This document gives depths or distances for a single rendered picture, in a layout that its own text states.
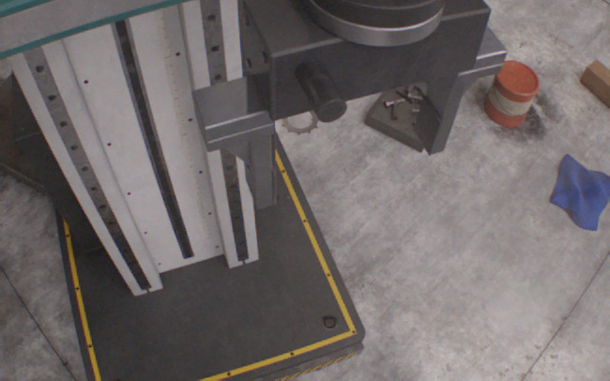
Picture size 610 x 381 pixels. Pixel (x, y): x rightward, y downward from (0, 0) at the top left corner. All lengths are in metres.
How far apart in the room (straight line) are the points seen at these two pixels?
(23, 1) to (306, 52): 0.31
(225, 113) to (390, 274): 1.55
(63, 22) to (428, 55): 0.33
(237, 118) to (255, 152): 0.04
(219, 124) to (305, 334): 1.12
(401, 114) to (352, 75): 1.90
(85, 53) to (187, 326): 0.79
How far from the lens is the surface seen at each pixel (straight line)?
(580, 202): 2.15
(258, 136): 0.33
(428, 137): 0.42
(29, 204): 2.14
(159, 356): 1.41
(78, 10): 0.52
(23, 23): 0.53
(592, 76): 2.62
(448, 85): 0.38
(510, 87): 2.17
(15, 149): 2.32
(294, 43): 0.27
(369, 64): 0.30
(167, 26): 0.87
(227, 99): 0.32
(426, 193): 2.01
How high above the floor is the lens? 1.65
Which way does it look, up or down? 55 degrees down
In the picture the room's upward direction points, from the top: 1 degrees clockwise
